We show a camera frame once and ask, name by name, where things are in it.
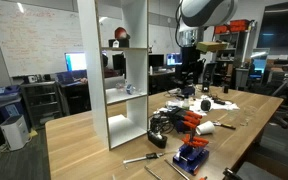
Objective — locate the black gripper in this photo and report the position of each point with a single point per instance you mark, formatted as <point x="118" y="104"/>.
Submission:
<point x="190" y="56"/>

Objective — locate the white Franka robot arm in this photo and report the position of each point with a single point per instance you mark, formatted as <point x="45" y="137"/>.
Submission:
<point x="207" y="11"/>

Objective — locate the white open shelf unit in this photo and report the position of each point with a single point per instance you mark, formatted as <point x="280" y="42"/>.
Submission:
<point x="90" y="66"/>

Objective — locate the blue screen computer monitor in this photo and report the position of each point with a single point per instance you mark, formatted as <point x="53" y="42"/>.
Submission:
<point x="174" y="59"/>

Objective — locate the white spray bottle black trigger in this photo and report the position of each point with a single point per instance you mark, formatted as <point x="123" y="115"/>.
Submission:
<point x="186" y="101"/>

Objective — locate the black round speaker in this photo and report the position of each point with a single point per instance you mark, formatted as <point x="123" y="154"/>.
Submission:
<point x="206" y="105"/>

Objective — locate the dark computer monitor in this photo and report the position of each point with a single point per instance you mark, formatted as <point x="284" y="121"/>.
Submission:
<point x="156" y="61"/>

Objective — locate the small black cylinder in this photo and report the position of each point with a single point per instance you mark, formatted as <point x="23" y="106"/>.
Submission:
<point x="226" y="89"/>

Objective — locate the flat black box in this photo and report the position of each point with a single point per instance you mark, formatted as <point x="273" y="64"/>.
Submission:
<point x="174" y="114"/>

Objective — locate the metal storage rack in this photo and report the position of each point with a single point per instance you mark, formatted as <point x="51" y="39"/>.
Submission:
<point x="232" y="60"/>

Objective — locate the white cloth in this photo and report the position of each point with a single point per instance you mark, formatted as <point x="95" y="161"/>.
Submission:
<point x="229" y="106"/>

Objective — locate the white paper cup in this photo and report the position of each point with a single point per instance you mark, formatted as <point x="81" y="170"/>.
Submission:
<point x="205" y="128"/>

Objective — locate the small black yellow tool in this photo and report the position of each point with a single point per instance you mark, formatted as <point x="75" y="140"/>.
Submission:
<point x="224" y="125"/>

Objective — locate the clear plastic bottle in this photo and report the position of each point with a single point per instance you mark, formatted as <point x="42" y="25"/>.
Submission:
<point x="129" y="88"/>

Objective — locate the orange storage bins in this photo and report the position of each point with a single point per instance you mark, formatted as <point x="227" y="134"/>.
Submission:
<point x="232" y="26"/>

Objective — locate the clear plastic cup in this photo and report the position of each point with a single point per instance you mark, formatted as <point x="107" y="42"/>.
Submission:
<point x="248" y="116"/>

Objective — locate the small black charger box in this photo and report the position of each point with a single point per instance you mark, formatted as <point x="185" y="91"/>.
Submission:
<point x="157" y="138"/>

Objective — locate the blue hex key stand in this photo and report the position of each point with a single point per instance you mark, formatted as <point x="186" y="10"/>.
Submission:
<point x="190" y="160"/>

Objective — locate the digital caliper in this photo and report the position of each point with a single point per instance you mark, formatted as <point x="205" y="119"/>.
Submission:
<point x="144" y="157"/>

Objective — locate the lit computer monitor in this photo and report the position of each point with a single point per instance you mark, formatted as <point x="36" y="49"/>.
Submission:
<point x="75" y="61"/>

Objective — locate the grey metal cabinet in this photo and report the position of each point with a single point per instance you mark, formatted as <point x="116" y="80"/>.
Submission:
<point x="42" y="103"/>

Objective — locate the white air purifier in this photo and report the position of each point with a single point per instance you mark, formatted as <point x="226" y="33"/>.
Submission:
<point x="14" y="132"/>

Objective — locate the blue recycling bin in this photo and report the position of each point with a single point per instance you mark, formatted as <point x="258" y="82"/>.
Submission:
<point x="7" y="101"/>

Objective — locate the large dark wall screen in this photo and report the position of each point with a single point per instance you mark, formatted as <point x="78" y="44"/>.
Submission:
<point x="282" y="25"/>

